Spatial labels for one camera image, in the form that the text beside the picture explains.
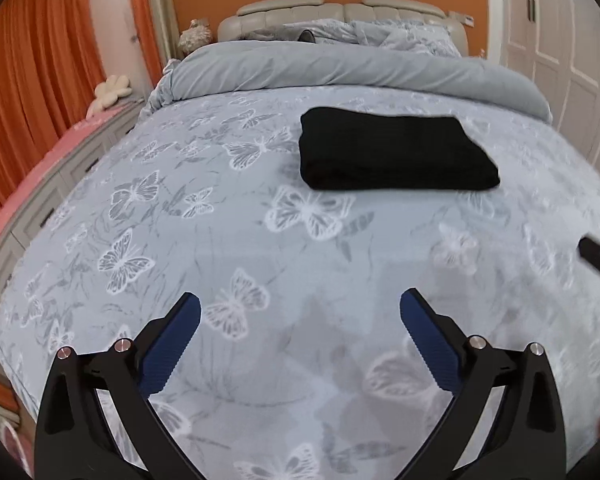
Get black pants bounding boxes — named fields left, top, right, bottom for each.
left=298, top=106, right=501, bottom=192

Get white wardrobe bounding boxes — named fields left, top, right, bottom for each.
left=485, top=0, right=600, bottom=171

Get grey butterfly print bedspread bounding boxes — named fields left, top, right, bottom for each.
left=0, top=82, right=600, bottom=480

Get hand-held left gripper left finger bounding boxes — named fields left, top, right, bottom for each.
left=34, top=291, right=203, bottom=480

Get grey drawer cabinet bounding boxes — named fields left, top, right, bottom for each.
left=0, top=109, right=147, bottom=322

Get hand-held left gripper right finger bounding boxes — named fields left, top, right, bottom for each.
left=399, top=287, right=568, bottom=480

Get butterfly print pillow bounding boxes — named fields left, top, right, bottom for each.
left=280, top=19, right=362, bottom=47
left=352, top=20, right=462, bottom=57

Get narrow orange curtain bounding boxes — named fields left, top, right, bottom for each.
left=125, top=0, right=167, bottom=87

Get plain grey duvet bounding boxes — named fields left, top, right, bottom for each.
left=147, top=40, right=553, bottom=122

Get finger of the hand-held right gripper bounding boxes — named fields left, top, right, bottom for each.
left=577, top=232, right=600, bottom=316

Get beige padded headboard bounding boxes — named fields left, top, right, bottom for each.
left=216, top=0, right=468, bottom=57

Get cream flower plush toy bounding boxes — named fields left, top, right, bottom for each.
left=86, top=75, right=132, bottom=114

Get pink bench cushion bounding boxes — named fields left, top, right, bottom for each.
left=0, top=104, right=133, bottom=261

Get wide orange curtain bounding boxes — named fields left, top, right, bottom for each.
left=0, top=0, right=106, bottom=206

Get beige bedside ornament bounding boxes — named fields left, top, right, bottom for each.
left=180, top=19, right=214, bottom=57

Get plain grey pillow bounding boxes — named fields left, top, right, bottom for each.
left=237, top=24, right=319, bottom=45

